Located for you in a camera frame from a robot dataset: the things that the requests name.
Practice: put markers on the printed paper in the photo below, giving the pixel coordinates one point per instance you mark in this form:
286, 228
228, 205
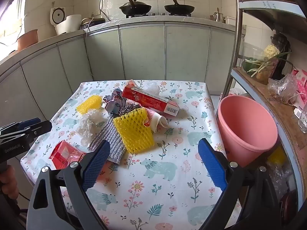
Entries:
115, 103

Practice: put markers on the white printed plastic bag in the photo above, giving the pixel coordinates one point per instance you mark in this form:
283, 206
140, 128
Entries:
236, 91

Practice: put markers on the long red carton box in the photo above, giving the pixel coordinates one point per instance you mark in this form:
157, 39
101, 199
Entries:
148, 99

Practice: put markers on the floral tablecloth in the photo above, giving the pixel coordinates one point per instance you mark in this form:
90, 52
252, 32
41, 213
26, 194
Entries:
168, 196

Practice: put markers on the white pot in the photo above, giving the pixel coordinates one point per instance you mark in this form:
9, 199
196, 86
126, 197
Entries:
68, 25

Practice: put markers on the clear plastic bag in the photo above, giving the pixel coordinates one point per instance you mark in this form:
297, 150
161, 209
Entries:
283, 86

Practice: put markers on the red snack packet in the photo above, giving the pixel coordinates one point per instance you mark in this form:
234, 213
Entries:
64, 153

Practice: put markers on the crushed paper cup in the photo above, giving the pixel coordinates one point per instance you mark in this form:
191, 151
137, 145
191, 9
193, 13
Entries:
156, 119

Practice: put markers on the gas stove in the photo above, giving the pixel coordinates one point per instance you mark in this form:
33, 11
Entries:
158, 14

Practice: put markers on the black electric cooker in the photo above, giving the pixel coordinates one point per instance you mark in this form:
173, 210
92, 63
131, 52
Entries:
93, 21

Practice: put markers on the glass bowl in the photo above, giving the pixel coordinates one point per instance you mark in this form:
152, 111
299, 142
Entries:
249, 52

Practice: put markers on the grey kitchen cabinet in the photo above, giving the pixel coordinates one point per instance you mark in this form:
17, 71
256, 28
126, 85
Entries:
144, 52

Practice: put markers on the steel kettle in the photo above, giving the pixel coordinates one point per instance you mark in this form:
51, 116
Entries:
218, 16

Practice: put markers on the pink dotted cloth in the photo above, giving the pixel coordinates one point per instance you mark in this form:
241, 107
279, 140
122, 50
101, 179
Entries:
302, 81

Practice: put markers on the black blender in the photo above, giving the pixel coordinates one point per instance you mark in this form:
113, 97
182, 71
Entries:
280, 40

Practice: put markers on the pink plastic bucket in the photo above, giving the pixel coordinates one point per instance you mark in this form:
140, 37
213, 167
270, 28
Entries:
239, 124

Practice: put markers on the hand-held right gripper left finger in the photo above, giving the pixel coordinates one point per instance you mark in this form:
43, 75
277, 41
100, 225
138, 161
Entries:
96, 163

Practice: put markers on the metal shelf rack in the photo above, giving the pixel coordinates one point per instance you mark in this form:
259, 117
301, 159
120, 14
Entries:
236, 28

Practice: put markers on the brown pot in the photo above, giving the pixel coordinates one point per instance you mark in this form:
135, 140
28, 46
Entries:
28, 39

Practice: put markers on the napa cabbage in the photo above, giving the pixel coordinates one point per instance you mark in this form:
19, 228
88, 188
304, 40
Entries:
272, 50

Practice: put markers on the clear plastic wrap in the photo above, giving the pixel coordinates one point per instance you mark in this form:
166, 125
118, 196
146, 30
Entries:
87, 127

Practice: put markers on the white labelled box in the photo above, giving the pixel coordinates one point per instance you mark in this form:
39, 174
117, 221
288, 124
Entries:
298, 112

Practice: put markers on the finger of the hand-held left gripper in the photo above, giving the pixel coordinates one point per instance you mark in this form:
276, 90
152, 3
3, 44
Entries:
40, 128
28, 121

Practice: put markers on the white container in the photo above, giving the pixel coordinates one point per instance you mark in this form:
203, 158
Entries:
230, 21

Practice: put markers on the glass mug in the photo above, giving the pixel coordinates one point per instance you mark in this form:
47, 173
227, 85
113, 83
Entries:
303, 119

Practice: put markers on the person's left hand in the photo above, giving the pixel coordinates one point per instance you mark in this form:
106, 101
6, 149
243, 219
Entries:
8, 181

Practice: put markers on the black frying pan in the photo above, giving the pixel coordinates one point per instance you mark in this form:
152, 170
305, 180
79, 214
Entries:
179, 9

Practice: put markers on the black wok with lid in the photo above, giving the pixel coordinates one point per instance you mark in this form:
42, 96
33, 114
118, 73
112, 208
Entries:
135, 7

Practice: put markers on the large yellow foam net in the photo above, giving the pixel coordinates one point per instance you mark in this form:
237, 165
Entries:
134, 134

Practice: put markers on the cardboard sheet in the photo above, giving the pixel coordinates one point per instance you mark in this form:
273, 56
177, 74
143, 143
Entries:
275, 115

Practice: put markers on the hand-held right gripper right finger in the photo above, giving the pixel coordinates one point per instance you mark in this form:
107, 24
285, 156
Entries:
211, 163

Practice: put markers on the small yellow foam net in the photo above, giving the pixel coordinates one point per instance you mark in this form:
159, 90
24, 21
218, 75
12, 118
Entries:
88, 104

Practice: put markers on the silver scouring cloth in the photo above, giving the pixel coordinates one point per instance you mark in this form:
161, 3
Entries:
105, 136

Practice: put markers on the white rice cooker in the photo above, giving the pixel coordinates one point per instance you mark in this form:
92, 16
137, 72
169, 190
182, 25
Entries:
57, 15

